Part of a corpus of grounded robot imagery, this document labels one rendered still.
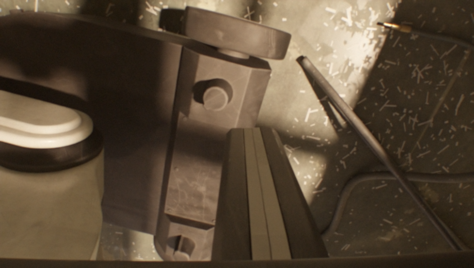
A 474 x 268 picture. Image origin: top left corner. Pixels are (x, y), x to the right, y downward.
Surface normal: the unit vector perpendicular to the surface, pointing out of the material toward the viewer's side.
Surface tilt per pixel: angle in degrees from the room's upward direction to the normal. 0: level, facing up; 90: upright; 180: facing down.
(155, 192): 0
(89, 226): 90
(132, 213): 0
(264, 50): 30
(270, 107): 0
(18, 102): 90
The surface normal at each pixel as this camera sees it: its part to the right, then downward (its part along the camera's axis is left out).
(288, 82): -0.06, 0.41
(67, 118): 0.25, -0.88
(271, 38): 0.54, 0.45
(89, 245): 0.21, -0.98
